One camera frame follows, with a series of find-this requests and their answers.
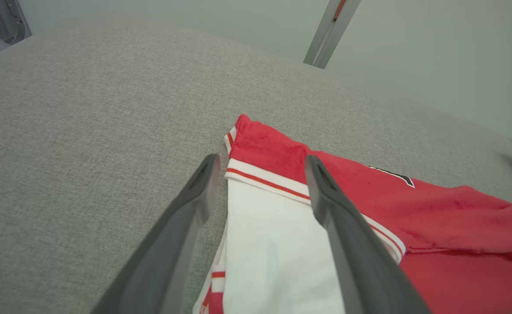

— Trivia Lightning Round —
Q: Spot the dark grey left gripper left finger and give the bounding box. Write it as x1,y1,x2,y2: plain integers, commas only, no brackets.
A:
91,154,221,314

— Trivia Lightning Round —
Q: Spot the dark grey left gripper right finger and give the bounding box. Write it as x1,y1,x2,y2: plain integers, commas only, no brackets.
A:
305,155,431,314

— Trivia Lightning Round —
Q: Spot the red white Bulls jersey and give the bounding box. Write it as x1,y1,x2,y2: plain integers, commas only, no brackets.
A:
193,114,512,314

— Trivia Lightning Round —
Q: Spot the grey fabric sofa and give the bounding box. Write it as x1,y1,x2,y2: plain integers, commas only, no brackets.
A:
0,15,512,314

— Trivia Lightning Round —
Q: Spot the grey metal stand with casters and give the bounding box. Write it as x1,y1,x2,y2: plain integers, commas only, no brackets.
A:
0,0,32,61

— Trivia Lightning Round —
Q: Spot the grey metal double post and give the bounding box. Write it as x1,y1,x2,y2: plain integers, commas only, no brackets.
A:
304,0,362,69

